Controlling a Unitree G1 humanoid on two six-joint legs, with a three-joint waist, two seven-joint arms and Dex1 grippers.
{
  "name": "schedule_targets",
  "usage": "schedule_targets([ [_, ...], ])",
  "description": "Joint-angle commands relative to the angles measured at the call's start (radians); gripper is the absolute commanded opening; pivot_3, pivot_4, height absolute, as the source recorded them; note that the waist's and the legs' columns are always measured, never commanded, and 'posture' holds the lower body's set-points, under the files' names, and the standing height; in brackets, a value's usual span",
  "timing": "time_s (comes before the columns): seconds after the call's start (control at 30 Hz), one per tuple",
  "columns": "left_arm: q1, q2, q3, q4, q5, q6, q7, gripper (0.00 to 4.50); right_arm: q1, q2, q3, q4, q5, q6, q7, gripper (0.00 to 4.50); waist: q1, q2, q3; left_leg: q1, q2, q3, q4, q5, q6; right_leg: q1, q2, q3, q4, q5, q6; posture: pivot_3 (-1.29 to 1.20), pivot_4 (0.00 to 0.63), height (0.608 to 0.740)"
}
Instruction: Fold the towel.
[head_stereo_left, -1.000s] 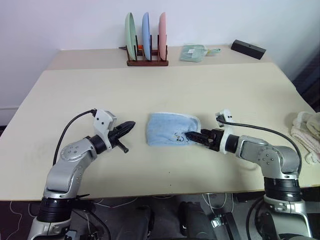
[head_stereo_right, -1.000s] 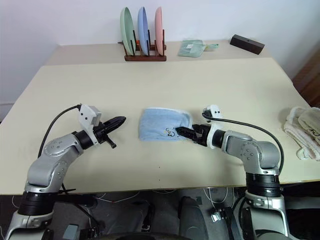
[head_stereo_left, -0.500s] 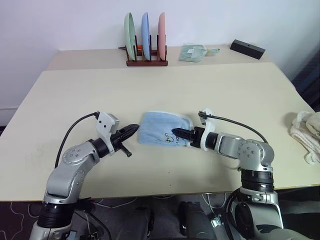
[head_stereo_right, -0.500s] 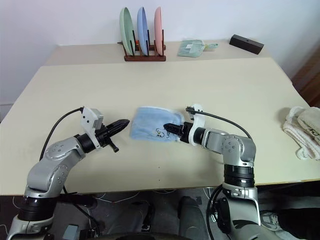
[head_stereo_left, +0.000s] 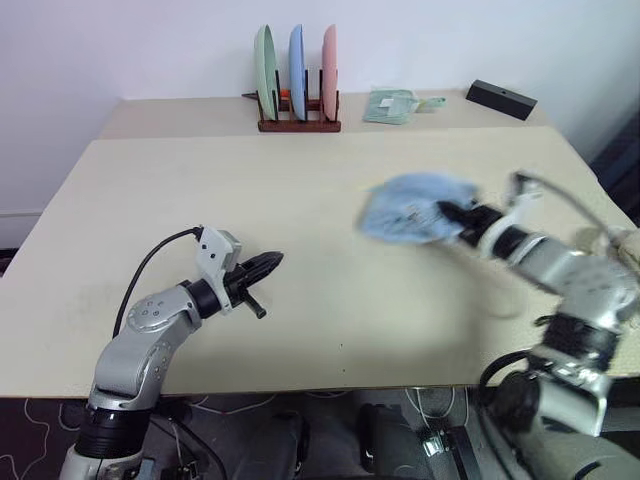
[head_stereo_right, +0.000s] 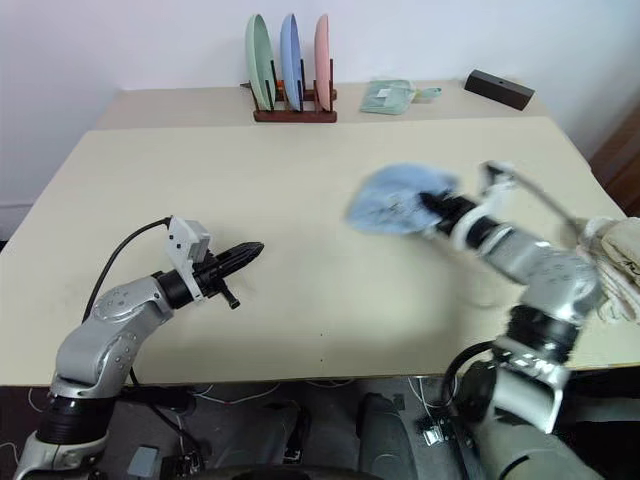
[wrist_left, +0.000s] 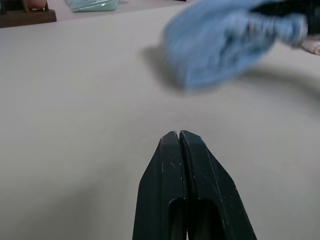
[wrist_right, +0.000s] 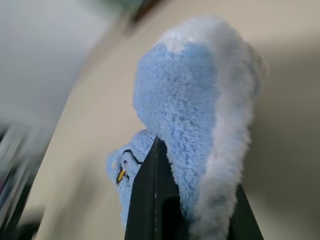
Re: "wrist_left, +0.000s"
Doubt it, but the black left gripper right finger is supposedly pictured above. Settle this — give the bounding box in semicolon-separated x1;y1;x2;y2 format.
178;129;259;240

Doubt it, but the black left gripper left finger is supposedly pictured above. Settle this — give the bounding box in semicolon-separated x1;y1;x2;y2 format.
131;130;189;240

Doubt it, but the light blue cloth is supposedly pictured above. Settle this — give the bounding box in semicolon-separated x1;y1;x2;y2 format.
161;0;310;91

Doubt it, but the pink white patterned cloth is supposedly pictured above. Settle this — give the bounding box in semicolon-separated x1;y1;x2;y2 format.
300;39;320;55

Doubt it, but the pale green plastic packet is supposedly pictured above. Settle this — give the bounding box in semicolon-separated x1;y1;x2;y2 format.
64;0;119;13

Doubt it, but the brown wooden stand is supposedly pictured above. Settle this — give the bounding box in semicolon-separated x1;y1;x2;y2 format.
0;0;57;29

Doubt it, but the pink round object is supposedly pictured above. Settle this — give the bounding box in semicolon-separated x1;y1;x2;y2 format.
26;0;48;11

